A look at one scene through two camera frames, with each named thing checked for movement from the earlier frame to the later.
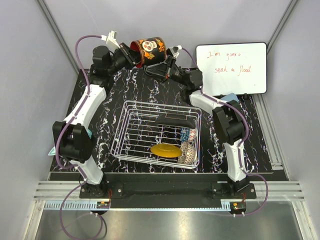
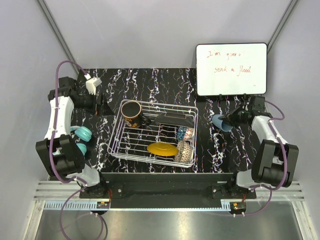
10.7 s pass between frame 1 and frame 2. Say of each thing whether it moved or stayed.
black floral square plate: stayed
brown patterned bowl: moved
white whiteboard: stayed
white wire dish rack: stayed
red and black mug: moved
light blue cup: moved
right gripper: moved
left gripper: moved
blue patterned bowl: moved
